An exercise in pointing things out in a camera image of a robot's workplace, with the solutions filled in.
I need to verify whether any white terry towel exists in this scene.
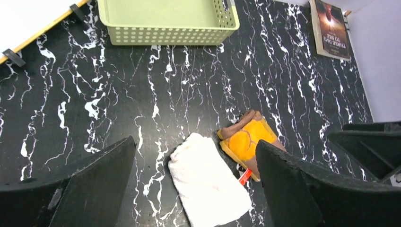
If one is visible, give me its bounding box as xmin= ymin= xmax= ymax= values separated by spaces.
xmin=168 ymin=133 xmax=252 ymax=227

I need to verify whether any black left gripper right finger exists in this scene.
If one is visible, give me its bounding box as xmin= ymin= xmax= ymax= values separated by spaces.
xmin=256 ymin=140 xmax=401 ymax=227

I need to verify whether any dark paperback book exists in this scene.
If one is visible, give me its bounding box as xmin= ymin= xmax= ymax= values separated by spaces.
xmin=309 ymin=0 xmax=351 ymax=61

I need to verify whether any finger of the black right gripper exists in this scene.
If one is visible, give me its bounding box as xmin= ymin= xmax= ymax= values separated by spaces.
xmin=328 ymin=122 xmax=401 ymax=182

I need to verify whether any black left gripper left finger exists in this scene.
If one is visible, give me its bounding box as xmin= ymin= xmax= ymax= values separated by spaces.
xmin=0 ymin=137 xmax=136 ymax=227

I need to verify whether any wood framed whiteboard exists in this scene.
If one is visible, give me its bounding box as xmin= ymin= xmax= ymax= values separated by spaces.
xmin=0 ymin=0 xmax=87 ymax=63

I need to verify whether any orange brown towel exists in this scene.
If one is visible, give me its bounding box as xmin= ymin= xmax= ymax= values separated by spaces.
xmin=217 ymin=109 xmax=286 ymax=182

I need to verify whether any green perforated plastic basket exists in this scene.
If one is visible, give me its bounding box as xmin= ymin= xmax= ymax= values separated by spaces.
xmin=97 ymin=0 xmax=240 ymax=45

